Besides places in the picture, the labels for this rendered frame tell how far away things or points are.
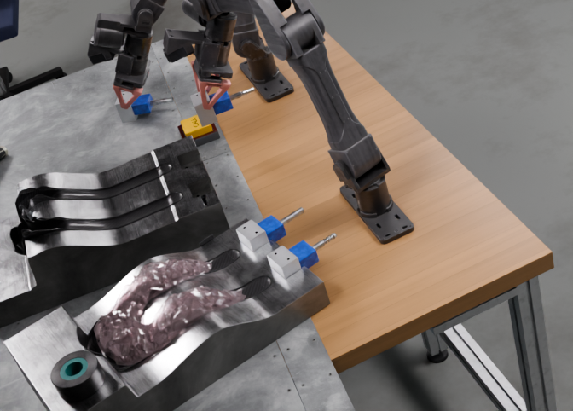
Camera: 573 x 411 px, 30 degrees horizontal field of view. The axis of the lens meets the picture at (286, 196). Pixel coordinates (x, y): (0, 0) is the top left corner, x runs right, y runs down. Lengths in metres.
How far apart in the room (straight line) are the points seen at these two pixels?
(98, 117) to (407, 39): 1.76
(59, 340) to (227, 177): 0.58
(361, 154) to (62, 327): 0.62
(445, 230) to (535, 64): 1.90
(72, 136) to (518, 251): 1.16
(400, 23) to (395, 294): 2.44
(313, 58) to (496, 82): 1.90
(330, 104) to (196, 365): 0.53
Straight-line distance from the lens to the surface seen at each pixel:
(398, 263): 1.94
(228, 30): 2.16
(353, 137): 1.97
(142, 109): 2.54
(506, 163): 3.41
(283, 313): 1.85
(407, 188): 2.10
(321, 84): 1.94
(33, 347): 1.90
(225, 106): 2.24
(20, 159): 2.60
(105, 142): 2.52
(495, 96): 3.70
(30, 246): 2.08
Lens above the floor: 2.11
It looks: 37 degrees down
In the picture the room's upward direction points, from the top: 18 degrees counter-clockwise
